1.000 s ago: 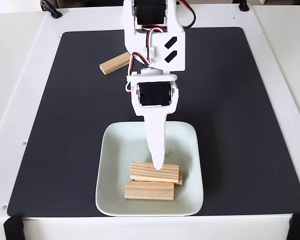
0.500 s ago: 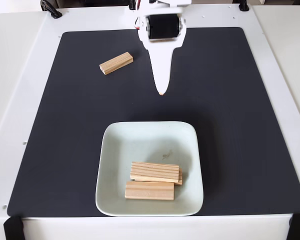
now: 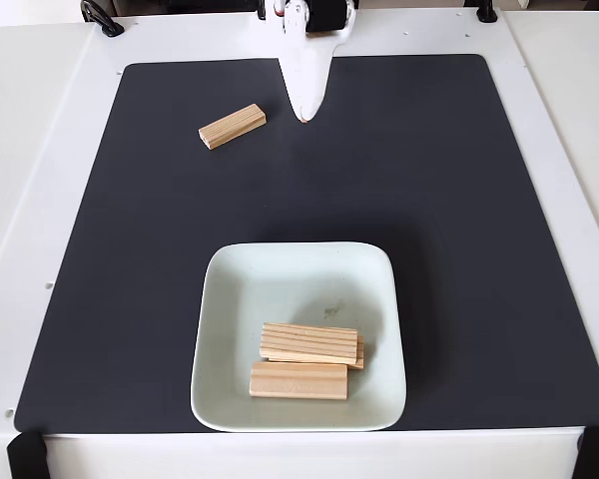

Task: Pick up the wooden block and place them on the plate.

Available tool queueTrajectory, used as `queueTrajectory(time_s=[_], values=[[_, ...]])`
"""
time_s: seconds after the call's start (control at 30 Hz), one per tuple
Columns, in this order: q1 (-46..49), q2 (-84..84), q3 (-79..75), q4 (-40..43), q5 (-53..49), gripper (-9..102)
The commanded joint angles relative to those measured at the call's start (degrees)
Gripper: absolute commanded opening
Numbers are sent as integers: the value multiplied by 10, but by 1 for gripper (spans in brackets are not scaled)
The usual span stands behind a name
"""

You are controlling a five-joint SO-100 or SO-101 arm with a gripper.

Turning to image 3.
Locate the black table mat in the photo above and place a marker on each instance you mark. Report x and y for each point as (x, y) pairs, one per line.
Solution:
(130, 249)

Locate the smooth pale wooden block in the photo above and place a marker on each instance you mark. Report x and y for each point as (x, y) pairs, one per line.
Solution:
(297, 381)

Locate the black table clamp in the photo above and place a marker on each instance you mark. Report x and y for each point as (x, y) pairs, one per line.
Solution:
(486, 11)
(102, 17)

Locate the grooved wooden block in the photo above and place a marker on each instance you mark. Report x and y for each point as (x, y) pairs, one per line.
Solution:
(360, 354)
(307, 343)
(232, 126)

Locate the black base clamp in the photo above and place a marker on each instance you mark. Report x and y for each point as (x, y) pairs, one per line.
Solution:
(263, 9)

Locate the pale square ceramic plate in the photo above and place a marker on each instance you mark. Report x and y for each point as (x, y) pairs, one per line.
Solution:
(279, 289)

